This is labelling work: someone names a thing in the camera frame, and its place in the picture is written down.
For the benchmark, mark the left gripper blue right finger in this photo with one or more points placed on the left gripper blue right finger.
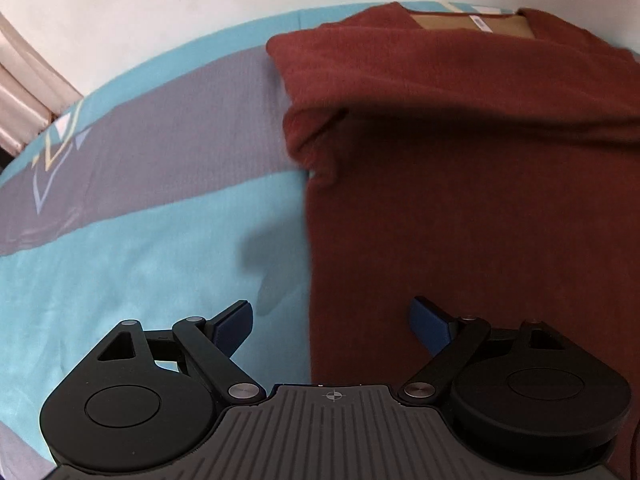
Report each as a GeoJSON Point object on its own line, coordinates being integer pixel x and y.
{"type": "Point", "coordinates": [430, 324]}

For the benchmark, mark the dark red knit sweater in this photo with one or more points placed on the dark red knit sweater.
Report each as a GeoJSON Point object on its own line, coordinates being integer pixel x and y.
{"type": "Point", "coordinates": [494, 171]}

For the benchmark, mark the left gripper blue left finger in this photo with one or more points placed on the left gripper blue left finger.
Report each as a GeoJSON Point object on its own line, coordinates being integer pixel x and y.
{"type": "Point", "coordinates": [229, 329]}

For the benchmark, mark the pink patterned curtain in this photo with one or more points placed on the pink patterned curtain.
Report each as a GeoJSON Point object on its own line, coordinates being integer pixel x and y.
{"type": "Point", "coordinates": [33, 92]}

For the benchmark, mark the blue grey patterned bedsheet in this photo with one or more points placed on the blue grey patterned bedsheet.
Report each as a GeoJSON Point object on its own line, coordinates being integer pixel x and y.
{"type": "Point", "coordinates": [168, 190]}

